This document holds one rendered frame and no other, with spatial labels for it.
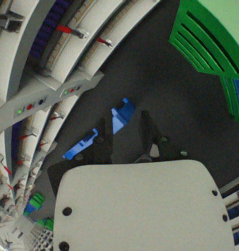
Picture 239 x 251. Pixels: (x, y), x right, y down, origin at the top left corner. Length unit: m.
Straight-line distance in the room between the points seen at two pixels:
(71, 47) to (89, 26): 0.08
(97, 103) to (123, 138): 0.26
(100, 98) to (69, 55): 0.42
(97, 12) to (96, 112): 0.57
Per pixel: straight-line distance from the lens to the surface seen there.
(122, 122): 0.52
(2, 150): 0.49
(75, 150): 1.04
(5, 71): 0.27
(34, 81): 0.39
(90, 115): 0.81
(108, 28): 0.55
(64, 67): 0.40
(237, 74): 0.33
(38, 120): 0.56
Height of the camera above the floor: 0.65
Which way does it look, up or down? 59 degrees down
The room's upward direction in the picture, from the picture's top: 144 degrees counter-clockwise
